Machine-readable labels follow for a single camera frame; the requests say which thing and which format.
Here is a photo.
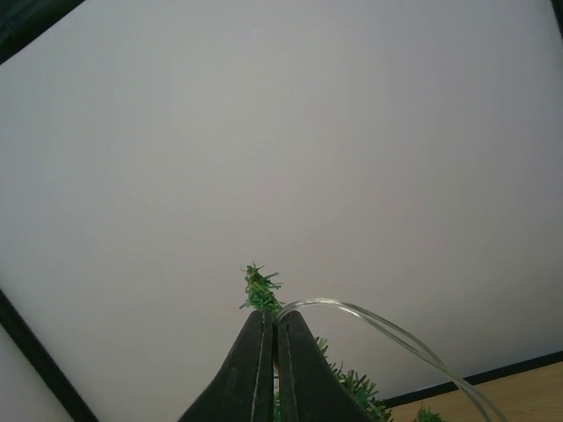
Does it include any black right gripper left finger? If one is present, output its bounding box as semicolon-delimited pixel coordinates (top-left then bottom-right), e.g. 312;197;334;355
179;310;274;422

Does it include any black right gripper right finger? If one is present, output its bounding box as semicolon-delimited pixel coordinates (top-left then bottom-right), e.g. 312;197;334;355
277;311;369;422

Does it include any clear fairy light string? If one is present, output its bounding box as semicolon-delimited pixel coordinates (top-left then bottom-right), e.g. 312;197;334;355
276;297;511;422

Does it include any small green christmas tree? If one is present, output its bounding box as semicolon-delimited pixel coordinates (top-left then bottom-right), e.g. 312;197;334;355
238;262;445;422

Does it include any black enclosure frame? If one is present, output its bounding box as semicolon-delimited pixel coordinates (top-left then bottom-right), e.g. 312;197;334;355
1;1;562;421

